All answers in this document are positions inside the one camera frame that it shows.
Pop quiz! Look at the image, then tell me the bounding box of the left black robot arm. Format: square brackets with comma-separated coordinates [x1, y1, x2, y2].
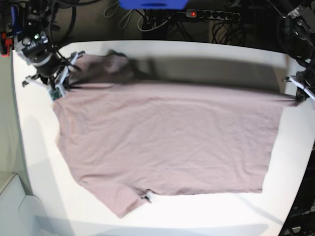
[275, 0, 315, 101]

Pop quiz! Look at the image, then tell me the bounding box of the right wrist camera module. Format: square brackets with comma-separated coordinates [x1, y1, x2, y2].
[48, 86, 65, 101]

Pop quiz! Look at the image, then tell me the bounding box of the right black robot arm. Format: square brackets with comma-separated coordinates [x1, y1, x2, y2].
[12, 0, 84, 100]

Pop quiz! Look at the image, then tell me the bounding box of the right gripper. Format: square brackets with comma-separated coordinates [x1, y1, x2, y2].
[22, 51, 85, 92]

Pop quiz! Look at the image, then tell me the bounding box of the blue box overhead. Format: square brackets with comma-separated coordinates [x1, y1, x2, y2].
[119, 0, 188, 9]

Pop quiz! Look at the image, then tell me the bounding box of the red black clamp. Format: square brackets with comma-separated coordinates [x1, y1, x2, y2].
[0, 31, 13, 57]

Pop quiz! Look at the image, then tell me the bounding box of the mauve t-shirt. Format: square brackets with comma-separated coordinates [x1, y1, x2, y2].
[53, 55, 296, 218]

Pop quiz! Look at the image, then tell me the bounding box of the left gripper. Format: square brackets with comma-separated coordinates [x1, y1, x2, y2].
[283, 68, 315, 106]

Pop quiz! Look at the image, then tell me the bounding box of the white power strip red switch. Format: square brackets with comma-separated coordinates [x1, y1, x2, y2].
[185, 9, 241, 22]

